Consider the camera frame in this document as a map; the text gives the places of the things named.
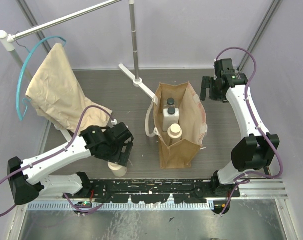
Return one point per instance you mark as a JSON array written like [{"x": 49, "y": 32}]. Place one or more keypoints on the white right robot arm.
[{"x": 255, "y": 151}]

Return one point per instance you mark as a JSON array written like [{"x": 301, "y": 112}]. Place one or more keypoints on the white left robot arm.
[{"x": 32, "y": 178}]

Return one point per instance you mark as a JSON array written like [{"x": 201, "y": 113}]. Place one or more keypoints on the brown canvas tote bag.
[{"x": 192, "y": 120}]

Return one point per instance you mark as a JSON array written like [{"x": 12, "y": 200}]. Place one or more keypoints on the beige bottle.
[
  {"x": 117, "y": 170},
  {"x": 174, "y": 134}
]

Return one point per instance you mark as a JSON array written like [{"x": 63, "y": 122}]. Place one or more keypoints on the white bottle with dark cap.
[{"x": 171, "y": 116}]

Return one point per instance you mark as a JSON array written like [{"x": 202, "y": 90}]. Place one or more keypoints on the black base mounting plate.
[{"x": 152, "y": 191}]

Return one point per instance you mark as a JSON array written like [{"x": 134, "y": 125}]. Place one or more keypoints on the beige cloth garment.
[{"x": 55, "y": 92}]

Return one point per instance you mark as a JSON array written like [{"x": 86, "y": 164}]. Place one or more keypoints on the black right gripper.
[{"x": 207, "y": 82}]

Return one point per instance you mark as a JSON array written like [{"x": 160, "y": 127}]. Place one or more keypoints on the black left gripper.
[{"x": 126, "y": 152}]

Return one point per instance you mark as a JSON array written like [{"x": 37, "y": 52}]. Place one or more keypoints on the metal clothes rack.
[{"x": 100, "y": 39}]

